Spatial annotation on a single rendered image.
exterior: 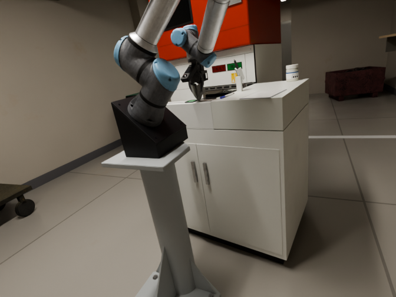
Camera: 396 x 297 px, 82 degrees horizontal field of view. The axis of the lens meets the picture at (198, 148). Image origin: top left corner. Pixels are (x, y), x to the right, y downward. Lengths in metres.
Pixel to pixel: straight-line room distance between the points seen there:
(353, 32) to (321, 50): 0.71
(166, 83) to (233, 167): 0.59
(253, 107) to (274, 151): 0.22
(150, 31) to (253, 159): 0.72
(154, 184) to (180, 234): 0.31
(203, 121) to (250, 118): 0.26
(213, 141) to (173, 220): 0.45
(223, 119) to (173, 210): 0.50
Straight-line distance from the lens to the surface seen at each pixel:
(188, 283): 1.39
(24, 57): 3.69
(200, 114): 1.21
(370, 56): 7.01
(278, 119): 1.05
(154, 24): 0.89
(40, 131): 3.62
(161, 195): 1.04
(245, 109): 1.09
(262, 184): 1.20
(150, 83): 0.87
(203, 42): 1.03
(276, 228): 1.33
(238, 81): 1.38
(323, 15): 6.94
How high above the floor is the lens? 1.13
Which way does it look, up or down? 19 degrees down
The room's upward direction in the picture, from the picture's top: 9 degrees counter-clockwise
